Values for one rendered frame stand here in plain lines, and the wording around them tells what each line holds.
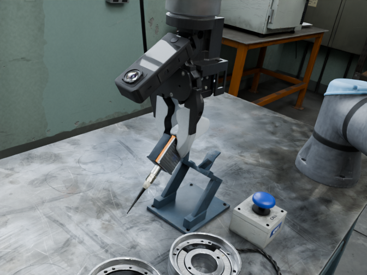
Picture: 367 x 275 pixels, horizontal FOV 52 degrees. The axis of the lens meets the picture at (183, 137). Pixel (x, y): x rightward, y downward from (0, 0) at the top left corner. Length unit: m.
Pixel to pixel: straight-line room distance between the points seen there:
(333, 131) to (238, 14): 1.96
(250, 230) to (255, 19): 2.15
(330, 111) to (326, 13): 3.45
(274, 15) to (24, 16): 1.52
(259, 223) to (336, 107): 0.35
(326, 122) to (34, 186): 0.62
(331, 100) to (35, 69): 1.67
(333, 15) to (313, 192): 3.51
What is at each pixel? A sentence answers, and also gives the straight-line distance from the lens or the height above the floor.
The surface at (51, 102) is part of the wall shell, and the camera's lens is 2.33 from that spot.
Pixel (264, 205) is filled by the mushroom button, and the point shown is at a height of 0.87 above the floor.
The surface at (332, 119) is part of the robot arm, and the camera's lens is 0.88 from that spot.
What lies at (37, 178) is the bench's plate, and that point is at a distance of 0.78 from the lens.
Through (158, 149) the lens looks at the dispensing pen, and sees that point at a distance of 0.57.
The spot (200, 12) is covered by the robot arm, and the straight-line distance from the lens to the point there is 0.51.
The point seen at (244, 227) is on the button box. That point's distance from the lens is 0.67.
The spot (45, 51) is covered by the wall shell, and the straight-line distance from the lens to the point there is 2.21.
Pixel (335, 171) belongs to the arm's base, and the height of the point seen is 0.84.
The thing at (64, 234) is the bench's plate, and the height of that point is 0.80.
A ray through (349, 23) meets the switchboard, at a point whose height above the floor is 0.83.
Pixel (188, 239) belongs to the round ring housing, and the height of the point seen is 0.83.
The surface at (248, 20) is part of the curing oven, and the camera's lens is 2.72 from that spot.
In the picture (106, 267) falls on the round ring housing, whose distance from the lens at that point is 0.55.
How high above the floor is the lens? 1.23
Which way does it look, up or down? 26 degrees down
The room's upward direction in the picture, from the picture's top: 9 degrees clockwise
